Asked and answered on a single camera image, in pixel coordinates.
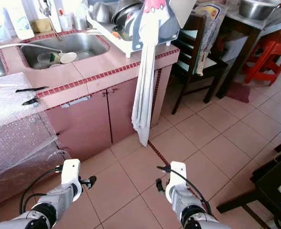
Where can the dark wooden chair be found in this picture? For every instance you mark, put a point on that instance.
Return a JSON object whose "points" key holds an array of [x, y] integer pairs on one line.
{"points": [[214, 70]]}

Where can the yellow sponge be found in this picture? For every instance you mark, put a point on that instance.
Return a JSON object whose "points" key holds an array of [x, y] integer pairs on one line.
{"points": [[41, 26]]}

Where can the dark steel pot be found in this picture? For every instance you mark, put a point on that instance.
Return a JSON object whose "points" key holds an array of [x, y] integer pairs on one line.
{"points": [[127, 13]]}

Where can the red plastic stool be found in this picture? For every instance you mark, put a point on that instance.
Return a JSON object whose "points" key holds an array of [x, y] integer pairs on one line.
{"points": [[272, 50]]}

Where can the white labelled bottle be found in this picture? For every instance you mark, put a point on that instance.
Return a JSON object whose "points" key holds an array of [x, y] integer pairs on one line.
{"points": [[22, 21]]}

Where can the narrow pink cabinet door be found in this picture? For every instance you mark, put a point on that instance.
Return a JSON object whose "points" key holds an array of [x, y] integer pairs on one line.
{"points": [[124, 107]]}

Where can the blue grey plastic tray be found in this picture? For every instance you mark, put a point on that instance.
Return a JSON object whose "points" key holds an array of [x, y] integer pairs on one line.
{"points": [[169, 26]]}

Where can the large steel mixing bowl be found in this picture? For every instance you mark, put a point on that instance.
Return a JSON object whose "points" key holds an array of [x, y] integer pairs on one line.
{"points": [[260, 8]]}

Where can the clear plastic cup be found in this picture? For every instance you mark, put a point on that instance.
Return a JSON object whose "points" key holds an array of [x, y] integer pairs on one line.
{"points": [[1, 33]]}

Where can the dark wooden table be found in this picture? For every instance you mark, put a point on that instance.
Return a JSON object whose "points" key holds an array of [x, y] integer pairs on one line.
{"points": [[262, 24]]}

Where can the clear bubble wrap sheet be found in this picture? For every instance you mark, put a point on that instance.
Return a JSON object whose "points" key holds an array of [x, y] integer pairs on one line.
{"points": [[16, 138]]}

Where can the white hanging towel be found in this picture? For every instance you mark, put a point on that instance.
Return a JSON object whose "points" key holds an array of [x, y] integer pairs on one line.
{"points": [[147, 95]]}

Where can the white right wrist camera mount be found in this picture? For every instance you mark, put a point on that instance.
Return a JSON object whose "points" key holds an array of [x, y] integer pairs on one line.
{"points": [[177, 174]]}

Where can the small steel pot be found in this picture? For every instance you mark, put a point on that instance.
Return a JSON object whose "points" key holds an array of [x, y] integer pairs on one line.
{"points": [[102, 13]]}

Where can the chrome sink faucet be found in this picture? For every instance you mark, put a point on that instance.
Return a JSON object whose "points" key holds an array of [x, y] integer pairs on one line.
{"points": [[50, 14]]}

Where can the wide pink cabinet door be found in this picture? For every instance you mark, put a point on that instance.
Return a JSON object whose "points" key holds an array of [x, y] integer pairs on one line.
{"points": [[83, 126]]}

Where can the maroon floor mat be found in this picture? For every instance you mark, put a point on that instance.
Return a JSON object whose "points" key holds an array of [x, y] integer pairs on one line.
{"points": [[238, 92]]}

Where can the small white bowl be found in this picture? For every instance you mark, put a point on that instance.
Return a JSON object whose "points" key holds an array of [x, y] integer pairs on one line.
{"points": [[69, 57]]}

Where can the patterned plastic bag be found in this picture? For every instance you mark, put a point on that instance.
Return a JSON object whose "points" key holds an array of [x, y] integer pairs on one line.
{"points": [[210, 28]]}

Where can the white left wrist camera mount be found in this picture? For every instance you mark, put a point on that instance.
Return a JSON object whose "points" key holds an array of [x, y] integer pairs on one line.
{"points": [[71, 171]]}

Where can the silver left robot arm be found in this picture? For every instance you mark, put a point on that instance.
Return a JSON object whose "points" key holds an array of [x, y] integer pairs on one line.
{"points": [[59, 200]]}

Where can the grey cutting board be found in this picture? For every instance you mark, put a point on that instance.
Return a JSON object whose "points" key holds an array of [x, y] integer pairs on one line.
{"points": [[184, 12]]}

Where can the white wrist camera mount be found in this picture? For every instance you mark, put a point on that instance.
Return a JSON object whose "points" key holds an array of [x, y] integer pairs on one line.
{"points": [[71, 171], [177, 174]]}

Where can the white dish rack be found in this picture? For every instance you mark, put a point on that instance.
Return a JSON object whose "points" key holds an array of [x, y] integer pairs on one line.
{"points": [[107, 33]]}

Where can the steel cup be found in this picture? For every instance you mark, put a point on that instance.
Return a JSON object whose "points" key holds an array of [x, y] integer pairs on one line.
{"points": [[80, 23]]}

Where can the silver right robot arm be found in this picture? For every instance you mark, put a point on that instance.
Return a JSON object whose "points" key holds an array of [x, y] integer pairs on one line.
{"points": [[188, 205]]}

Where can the clear drinking glass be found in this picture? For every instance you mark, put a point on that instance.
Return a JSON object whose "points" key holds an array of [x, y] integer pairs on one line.
{"points": [[44, 59]]}

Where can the dark wooden furniture piece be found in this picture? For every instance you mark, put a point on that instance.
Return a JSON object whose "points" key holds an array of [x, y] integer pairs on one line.
{"points": [[274, 181]]}

